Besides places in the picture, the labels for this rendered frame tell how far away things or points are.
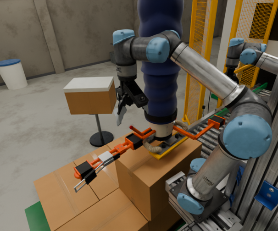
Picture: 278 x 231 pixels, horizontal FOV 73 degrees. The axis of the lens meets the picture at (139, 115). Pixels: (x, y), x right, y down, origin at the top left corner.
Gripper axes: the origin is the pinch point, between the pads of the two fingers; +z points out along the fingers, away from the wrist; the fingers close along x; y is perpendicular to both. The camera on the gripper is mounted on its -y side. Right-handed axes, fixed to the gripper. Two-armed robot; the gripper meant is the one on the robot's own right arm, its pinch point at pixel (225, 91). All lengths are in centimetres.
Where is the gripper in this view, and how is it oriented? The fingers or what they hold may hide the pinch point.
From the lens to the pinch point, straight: 143.9
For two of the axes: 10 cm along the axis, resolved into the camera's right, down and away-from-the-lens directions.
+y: -3.8, 5.1, -7.7
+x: 9.2, 1.6, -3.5
